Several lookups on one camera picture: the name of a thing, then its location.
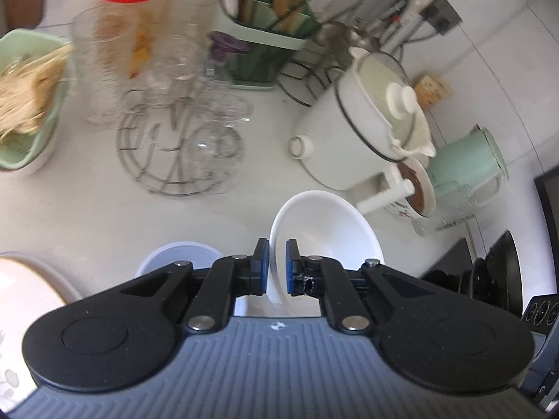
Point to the green colander basket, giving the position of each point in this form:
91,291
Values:
26,39

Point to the wall power socket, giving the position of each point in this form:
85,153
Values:
441,8

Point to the dry noodles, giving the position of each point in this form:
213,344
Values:
26,91

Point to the green chopstick holder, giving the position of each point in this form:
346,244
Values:
270,39

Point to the mint green kettle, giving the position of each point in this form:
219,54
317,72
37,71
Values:
467,161

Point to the cork block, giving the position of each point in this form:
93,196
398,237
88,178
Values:
432,89

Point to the white basin under colander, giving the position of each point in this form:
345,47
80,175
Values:
30,161

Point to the pale blue bowl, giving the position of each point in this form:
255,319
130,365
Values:
174,253

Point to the purple plastic object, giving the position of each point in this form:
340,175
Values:
225,46

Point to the textured glass cup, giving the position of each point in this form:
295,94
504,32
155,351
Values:
98,74

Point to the floral cup brown contents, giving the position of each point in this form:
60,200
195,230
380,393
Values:
421,192

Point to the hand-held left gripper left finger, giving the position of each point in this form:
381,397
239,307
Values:
261,266

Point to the white bowl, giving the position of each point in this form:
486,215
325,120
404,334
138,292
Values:
325,222

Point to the floral ceramic plate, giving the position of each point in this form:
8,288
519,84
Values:
22,288

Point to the black stove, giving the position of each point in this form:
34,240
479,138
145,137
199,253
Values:
498,266

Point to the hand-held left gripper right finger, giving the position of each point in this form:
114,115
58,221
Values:
291,266

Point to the white electric cooking pot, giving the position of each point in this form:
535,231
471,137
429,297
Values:
332,139

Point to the clear textured glass container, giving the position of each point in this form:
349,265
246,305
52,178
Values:
450,218

